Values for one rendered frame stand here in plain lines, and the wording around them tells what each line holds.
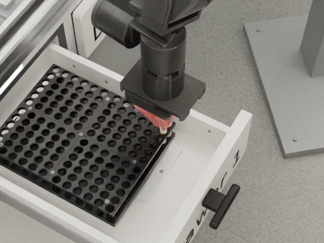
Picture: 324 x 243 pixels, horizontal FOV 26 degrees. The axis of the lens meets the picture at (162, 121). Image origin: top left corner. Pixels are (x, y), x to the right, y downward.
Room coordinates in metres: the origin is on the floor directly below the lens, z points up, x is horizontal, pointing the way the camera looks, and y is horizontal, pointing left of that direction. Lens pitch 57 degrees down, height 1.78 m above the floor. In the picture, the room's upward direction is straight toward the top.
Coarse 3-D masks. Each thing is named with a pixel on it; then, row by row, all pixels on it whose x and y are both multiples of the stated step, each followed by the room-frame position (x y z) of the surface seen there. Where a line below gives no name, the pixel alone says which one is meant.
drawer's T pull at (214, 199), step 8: (232, 184) 0.46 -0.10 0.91; (208, 192) 0.45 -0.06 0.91; (216, 192) 0.44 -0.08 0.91; (232, 192) 0.44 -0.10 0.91; (208, 200) 0.43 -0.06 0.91; (216, 200) 0.43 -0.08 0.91; (224, 200) 0.43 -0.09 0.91; (232, 200) 0.43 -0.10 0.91; (208, 208) 0.42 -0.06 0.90; (216, 208) 0.42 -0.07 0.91; (224, 208) 0.42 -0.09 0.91; (216, 216) 0.41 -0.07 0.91; (216, 224) 0.40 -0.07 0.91
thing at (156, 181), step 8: (24, 112) 0.62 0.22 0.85; (176, 144) 0.56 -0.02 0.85; (176, 152) 0.55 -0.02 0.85; (168, 160) 0.53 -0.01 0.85; (160, 168) 0.52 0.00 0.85; (168, 168) 0.52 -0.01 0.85; (160, 176) 0.50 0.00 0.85; (152, 184) 0.49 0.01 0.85; (160, 184) 0.50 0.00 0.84; (144, 192) 0.48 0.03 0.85; (152, 192) 0.48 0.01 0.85; (144, 200) 0.46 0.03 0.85
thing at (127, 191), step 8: (168, 128) 0.56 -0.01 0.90; (152, 136) 0.54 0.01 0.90; (160, 136) 0.55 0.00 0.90; (160, 144) 0.53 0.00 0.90; (144, 152) 0.52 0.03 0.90; (152, 152) 0.52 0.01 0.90; (136, 160) 0.50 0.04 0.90; (144, 168) 0.49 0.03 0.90; (136, 176) 0.48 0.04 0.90; (120, 184) 0.46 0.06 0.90; (128, 192) 0.45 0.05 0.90; (120, 200) 0.44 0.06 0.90; (104, 208) 0.43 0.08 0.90; (112, 216) 0.42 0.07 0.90
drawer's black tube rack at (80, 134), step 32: (64, 96) 0.61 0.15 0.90; (96, 96) 0.62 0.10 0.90; (0, 128) 0.56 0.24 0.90; (32, 128) 0.56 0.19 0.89; (64, 128) 0.56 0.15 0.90; (96, 128) 0.58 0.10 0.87; (128, 128) 0.56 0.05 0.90; (0, 160) 0.52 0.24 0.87; (32, 160) 0.50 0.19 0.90; (64, 160) 0.50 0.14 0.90; (96, 160) 0.51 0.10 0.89; (128, 160) 0.50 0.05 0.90; (64, 192) 0.47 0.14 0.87; (96, 192) 0.45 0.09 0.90
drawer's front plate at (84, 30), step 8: (88, 0) 0.79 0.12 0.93; (96, 0) 0.79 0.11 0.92; (80, 8) 0.77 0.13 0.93; (88, 8) 0.77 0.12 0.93; (72, 16) 0.76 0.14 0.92; (80, 16) 0.75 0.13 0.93; (88, 16) 0.77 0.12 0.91; (80, 24) 0.75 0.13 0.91; (88, 24) 0.76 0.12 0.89; (80, 32) 0.75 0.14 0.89; (88, 32) 0.76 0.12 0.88; (96, 32) 0.78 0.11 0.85; (80, 40) 0.75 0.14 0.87; (88, 40) 0.76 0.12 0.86; (96, 40) 0.78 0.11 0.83; (80, 48) 0.75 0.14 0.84; (88, 48) 0.76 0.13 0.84; (88, 56) 0.75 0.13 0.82
